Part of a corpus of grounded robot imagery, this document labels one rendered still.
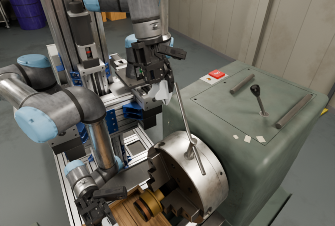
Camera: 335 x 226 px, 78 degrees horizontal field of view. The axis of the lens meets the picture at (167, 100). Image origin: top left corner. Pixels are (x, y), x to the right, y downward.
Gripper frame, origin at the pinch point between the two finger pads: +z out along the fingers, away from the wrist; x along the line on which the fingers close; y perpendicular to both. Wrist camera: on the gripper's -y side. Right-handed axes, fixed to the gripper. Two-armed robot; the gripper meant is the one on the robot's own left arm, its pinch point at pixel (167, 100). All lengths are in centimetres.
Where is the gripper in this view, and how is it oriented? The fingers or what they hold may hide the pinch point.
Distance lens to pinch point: 66.2
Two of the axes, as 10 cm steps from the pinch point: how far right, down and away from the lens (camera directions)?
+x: 6.3, 2.3, -7.4
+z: 1.6, 8.9, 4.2
